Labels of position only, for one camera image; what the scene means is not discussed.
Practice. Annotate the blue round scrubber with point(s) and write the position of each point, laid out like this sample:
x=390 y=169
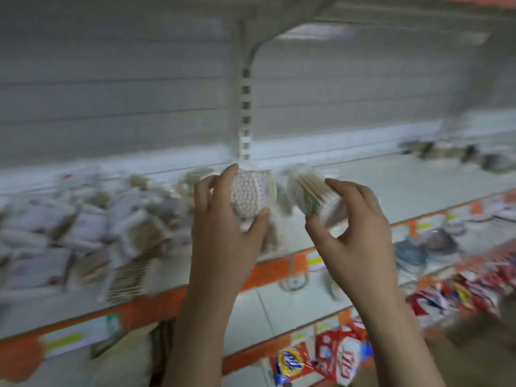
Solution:
x=410 y=253

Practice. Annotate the red white detergent packet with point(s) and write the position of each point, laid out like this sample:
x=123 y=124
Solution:
x=342 y=352

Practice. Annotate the white slotted shelf upright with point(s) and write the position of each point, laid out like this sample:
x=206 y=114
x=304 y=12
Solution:
x=244 y=108

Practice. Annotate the white overhead shelf with bracket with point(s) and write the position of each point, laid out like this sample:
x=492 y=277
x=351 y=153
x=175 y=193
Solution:
x=363 y=12

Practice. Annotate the person's left middle finger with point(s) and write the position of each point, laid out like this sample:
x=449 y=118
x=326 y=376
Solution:
x=202 y=197

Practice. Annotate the person's left hand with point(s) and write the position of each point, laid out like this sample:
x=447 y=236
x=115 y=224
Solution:
x=217 y=253

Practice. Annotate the beige cloth bag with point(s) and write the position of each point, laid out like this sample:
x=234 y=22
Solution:
x=125 y=358

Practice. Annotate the purple round scrubber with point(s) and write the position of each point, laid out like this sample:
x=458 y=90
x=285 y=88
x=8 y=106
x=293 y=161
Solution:
x=441 y=241

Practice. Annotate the clear cotton swab pack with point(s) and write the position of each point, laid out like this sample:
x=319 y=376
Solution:
x=314 y=193

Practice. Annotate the round cotton swab pack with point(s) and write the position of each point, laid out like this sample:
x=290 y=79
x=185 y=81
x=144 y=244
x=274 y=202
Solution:
x=252 y=193

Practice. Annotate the pile of cotton swab packets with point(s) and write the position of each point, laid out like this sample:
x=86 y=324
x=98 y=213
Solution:
x=80 y=237

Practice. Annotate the person's right hand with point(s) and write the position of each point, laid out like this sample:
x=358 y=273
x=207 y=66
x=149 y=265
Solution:
x=363 y=257

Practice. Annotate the person's right thumb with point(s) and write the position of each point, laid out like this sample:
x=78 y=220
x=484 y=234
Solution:
x=320 y=233

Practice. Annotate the row of dark small items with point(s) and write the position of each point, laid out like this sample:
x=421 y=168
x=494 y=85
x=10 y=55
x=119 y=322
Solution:
x=463 y=153

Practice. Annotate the white yellow price label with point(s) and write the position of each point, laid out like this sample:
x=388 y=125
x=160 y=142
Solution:
x=425 y=225
x=76 y=336
x=315 y=260

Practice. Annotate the white shelf with orange edge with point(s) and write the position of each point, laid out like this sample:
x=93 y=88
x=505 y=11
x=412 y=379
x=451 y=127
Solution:
x=403 y=185
x=282 y=310

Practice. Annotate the yellow blue detergent packet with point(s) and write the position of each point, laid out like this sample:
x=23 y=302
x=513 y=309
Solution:
x=291 y=363

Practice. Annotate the person's left thumb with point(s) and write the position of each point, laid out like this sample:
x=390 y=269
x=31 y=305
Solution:
x=258 y=225

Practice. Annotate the pile of red packets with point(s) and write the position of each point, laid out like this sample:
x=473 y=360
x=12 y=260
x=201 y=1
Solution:
x=463 y=290

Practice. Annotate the person's left forearm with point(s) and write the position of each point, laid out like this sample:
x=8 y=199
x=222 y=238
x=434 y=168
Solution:
x=201 y=338

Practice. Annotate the person's right forearm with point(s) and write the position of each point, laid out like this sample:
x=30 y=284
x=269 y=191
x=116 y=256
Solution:
x=399 y=342

